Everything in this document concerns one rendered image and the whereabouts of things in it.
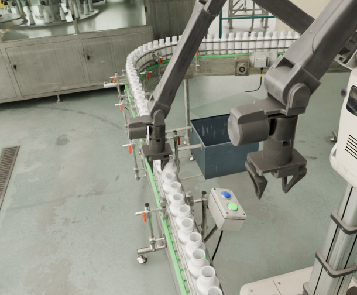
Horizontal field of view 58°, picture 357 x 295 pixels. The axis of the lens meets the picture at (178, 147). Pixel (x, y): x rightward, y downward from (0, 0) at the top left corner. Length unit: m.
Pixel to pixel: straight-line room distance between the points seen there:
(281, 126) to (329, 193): 2.40
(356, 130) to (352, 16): 0.58
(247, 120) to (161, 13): 5.92
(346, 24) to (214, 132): 1.50
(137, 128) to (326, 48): 0.66
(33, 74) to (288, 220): 3.54
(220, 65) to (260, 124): 2.31
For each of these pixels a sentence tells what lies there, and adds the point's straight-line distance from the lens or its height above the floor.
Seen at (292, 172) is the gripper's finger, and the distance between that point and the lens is 0.67.
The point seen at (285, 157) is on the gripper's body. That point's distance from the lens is 0.65.
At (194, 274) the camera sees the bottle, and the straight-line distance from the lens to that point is 0.92.
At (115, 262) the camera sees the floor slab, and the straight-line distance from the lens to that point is 2.41.
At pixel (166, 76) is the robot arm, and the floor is 1.52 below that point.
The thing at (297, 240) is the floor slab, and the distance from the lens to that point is 2.54.
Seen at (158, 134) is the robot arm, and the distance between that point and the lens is 1.07.
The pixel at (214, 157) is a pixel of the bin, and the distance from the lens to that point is 1.73.
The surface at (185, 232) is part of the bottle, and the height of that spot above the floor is 1.14.
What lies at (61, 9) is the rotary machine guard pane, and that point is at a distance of 4.42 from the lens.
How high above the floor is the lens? 1.88
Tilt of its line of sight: 34 degrees down
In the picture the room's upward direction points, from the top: 4 degrees counter-clockwise
